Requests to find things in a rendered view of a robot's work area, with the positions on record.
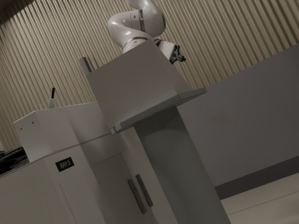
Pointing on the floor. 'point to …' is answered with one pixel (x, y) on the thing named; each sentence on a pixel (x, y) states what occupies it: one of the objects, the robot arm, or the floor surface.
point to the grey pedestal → (177, 161)
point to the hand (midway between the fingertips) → (181, 58)
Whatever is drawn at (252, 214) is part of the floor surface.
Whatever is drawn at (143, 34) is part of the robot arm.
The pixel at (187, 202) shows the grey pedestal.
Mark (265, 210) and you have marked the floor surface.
